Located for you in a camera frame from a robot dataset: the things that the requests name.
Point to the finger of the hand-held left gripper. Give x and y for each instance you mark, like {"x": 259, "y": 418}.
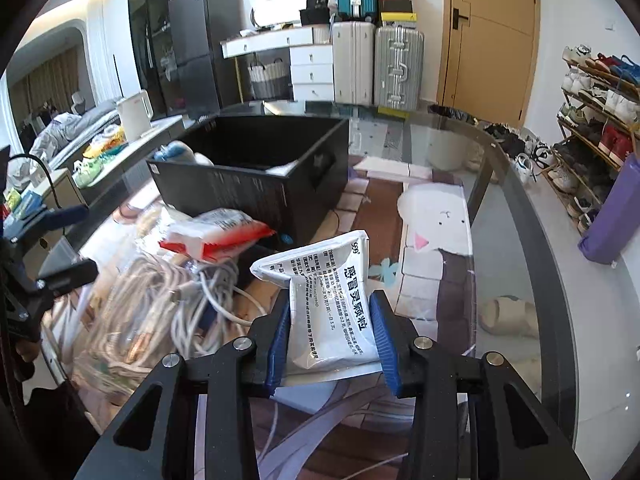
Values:
{"x": 65, "y": 217}
{"x": 67, "y": 277}

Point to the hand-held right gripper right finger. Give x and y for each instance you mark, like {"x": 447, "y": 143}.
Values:
{"x": 387, "y": 350}

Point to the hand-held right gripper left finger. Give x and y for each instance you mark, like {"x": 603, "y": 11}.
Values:
{"x": 276, "y": 350}

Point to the white printed medicine packet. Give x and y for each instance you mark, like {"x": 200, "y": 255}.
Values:
{"x": 330, "y": 305}

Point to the bagged braided laces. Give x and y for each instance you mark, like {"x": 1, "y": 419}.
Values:
{"x": 115, "y": 366}

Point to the red white snack packet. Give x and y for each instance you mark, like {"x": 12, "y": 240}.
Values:
{"x": 215, "y": 237}

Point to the black storage box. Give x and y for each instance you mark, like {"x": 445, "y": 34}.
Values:
{"x": 240, "y": 195}

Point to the green sneakers pair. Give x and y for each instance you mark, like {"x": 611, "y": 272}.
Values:
{"x": 92, "y": 169}

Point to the yellow orange sneakers pair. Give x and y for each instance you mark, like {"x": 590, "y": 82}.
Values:
{"x": 106, "y": 142}

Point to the grey bedding heap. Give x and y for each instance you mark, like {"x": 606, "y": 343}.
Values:
{"x": 65, "y": 127}

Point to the white electric kettle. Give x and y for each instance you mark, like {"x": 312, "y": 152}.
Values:
{"x": 134, "y": 117}

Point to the beige slipper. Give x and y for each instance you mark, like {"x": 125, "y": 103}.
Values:
{"x": 510, "y": 316}

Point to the blue white pouch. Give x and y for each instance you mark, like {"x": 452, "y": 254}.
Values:
{"x": 175, "y": 152}

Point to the brown curtains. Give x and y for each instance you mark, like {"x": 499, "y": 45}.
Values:
{"x": 45, "y": 80}

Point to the black glass cabinet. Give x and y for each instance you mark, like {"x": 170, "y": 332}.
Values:
{"x": 150, "y": 35}

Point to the white trash bin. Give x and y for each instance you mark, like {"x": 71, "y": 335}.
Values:
{"x": 450, "y": 152}

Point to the black refrigerator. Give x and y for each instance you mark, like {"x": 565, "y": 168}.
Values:
{"x": 205, "y": 45}

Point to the scattered sneakers group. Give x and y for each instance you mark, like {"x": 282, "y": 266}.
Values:
{"x": 515, "y": 145}

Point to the woven laundry basket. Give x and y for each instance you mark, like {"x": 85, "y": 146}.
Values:
{"x": 267, "y": 80}

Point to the purple bag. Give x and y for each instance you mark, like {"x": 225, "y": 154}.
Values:
{"x": 612, "y": 215}

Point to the wooden shoe rack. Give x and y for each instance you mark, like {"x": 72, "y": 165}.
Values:
{"x": 567, "y": 132}

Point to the silver suitcase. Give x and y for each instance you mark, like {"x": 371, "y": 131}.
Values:
{"x": 398, "y": 67}

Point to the white dresser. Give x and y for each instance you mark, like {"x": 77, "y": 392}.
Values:
{"x": 310, "y": 65}

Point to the white suitcase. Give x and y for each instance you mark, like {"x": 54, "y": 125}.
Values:
{"x": 352, "y": 62}

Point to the oval mirror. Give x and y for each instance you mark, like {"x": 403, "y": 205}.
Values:
{"x": 280, "y": 10}

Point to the assorted racked shoes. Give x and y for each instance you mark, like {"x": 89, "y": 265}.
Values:
{"x": 612, "y": 142}

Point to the white ribbed bin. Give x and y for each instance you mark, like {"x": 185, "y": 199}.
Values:
{"x": 322, "y": 35}

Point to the black bag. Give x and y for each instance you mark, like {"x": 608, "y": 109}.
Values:
{"x": 315, "y": 7}

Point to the yellow black shoe box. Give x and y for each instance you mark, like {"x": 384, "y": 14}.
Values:
{"x": 400, "y": 21}

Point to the wooden door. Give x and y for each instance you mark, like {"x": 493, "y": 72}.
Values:
{"x": 492, "y": 35}

